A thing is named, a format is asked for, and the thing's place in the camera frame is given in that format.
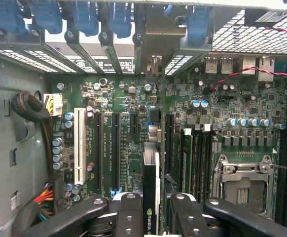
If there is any green installed RAM stick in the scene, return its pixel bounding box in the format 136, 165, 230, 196
180, 127, 194, 196

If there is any black RAM slot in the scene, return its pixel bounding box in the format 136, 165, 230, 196
207, 129, 214, 196
193, 129, 200, 196
200, 129, 208, 196

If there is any metal CPU socket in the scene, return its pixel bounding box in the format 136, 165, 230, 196
212, 153, 275, 215

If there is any green motherboard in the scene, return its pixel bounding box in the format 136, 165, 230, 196
46, 55, 287, 223

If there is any black expansion slot blue latch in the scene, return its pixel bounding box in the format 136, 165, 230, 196
110, 112, 122, 198

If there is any long black expansion slot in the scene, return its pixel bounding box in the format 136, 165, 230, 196
95, 112, 105, 193
165, 113, 175, 175

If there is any white expansion slot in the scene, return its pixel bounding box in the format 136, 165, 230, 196
73, 107, 87, 186

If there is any short black expansion slot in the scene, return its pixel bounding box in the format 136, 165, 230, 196
130, 113, 139, 135

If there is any white power connector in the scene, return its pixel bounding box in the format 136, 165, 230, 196
43, 93, 64, 118

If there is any black open PC case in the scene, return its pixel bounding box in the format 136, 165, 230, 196
0, 0, 287, 237

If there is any perforated metal slot cover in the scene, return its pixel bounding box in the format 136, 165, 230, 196
0, 37, 59, 74
163, 43, 213, 77
22, 41, 79, 74

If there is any silver USB port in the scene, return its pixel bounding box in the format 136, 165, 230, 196
219, 57, 234, 74
204, 57, 219, 74

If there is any plain metal slot cover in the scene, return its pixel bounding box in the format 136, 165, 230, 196
66, 31, 107, 75
99, 32, 124, 75

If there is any tall silver rear port block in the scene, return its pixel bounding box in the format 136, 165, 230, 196
258, 56, 275, 82

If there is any blue card retention clip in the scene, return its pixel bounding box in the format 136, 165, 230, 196
32, 0, 63, 35
186, 4, 211, 42
108, 0, 132, 39
0, 0, 27, 35
72, 0, 100, 37

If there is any coloured power wire bundle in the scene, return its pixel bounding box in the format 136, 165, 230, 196
32, 181, 65, 222

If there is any black braided cable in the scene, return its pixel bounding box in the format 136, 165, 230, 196
10, 91, 54, 176

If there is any red black twisted wire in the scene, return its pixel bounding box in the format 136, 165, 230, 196
209, 66, 287, 91
264, 26, 287, 34

